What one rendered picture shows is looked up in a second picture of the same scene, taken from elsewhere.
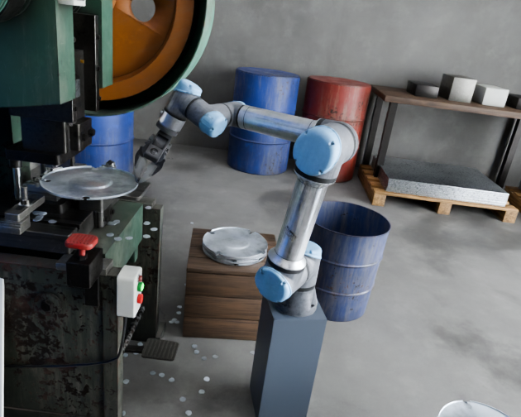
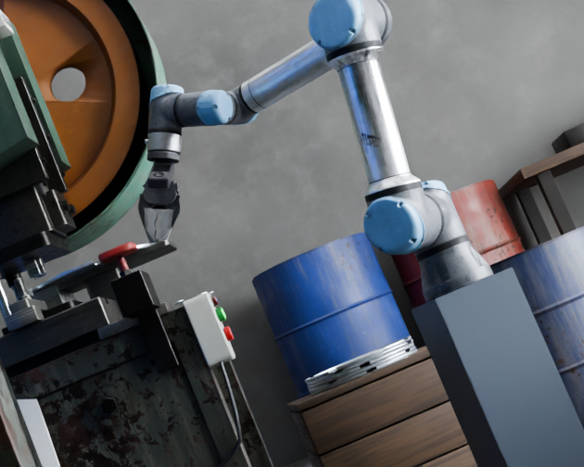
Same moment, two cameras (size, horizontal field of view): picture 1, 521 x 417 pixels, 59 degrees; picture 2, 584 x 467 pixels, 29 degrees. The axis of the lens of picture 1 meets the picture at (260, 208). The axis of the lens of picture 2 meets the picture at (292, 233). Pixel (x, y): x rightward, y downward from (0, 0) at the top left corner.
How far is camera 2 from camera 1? 142 cm
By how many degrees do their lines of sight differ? 29
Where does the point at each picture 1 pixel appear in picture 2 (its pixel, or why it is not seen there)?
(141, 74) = (101, 157)
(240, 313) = (425, 446)
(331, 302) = (577, 387)
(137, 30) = (72, 112)
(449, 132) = not seen: outside the picture
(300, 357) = (514, 347)
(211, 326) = not seen: outside the picture
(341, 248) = (528, 280)
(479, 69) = not seen: outside the picture
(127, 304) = (214, 337)
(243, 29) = (233, 227)
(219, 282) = (361, 404)
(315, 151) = (333, 15)
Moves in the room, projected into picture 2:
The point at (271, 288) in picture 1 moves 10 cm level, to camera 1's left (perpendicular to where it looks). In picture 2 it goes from (392, 226) to (345, 246)
